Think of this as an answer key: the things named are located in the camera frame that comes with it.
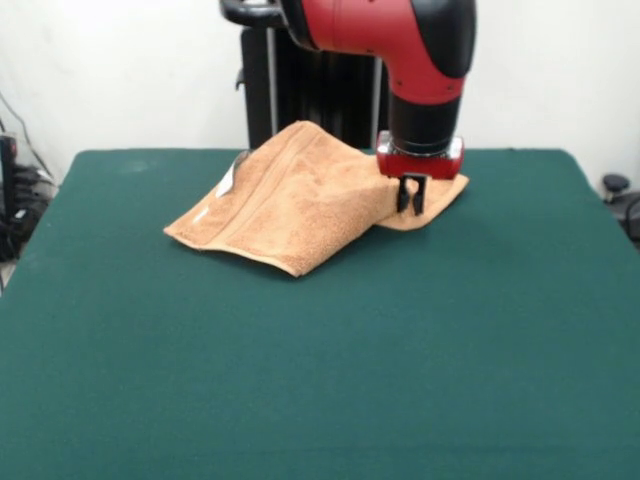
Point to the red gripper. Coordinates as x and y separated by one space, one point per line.
420 165

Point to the tan terry towel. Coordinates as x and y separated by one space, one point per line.
300 210

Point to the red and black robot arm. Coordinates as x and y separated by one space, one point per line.
400 40

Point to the black office chair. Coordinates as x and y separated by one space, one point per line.
625 205

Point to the dark green table cloth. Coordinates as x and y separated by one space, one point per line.
200 375

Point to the black box device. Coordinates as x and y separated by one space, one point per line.
7 170

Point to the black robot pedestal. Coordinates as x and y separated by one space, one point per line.
310 95

